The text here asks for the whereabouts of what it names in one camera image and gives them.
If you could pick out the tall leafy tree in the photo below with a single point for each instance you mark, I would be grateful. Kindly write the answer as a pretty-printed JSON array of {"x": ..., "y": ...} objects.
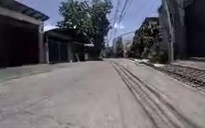
[{"x": 86, "y": 23}]

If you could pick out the grey walled building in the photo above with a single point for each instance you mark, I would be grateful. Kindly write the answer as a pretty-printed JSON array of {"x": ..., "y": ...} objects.
[{"x": 190, "y": 30}]

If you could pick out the low dark-roofed building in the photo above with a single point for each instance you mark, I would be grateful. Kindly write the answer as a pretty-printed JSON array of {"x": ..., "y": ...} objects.
[{"x": 63, "y": 45}]

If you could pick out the building with dark garage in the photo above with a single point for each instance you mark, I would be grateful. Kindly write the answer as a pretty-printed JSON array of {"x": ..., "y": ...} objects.
[{"x": 13, "y": 36}]

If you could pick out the distant building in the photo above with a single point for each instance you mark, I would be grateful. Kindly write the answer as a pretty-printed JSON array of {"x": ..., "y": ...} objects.
[{"x": 118, "y": 45}]

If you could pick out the bushes beside wall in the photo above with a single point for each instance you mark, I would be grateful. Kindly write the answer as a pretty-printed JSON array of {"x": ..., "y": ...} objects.
[{"x": 146, "y": 45}]

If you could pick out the grey concrete road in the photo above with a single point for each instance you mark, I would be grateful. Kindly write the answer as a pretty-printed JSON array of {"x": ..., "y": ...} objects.
[{"x": 100, "y": 96}]

